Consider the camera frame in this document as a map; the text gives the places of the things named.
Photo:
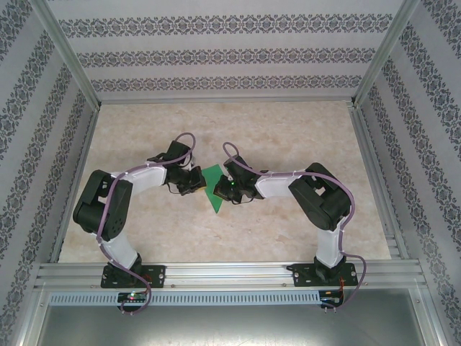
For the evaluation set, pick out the green square paper sheet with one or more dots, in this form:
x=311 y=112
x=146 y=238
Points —
x=212 y=176

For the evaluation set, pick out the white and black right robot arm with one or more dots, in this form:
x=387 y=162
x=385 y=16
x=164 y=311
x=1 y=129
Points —
x=324 y=209

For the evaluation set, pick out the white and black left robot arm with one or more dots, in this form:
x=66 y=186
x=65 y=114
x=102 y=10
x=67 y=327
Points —
x=97 y=205

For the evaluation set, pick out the grey sheet metal panel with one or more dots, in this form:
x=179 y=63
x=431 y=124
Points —
x=230 y=328

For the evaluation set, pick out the small circuit board green light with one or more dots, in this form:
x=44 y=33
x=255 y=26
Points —
x=131 y=297

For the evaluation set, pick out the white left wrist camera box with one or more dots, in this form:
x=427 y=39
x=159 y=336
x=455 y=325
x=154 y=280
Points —
x=187 y=164

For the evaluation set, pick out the long aluminium mounting rail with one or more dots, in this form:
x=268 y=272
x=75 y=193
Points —
x=230 y=274

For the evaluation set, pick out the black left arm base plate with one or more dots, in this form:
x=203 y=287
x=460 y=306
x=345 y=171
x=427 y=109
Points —
x=155 y=275

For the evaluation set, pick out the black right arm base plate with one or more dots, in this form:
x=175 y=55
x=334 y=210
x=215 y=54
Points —
x=304 y=275

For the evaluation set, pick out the aluminium frame post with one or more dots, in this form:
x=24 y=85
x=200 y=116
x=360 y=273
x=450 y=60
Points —
x=381 y=54
x=70 y=61

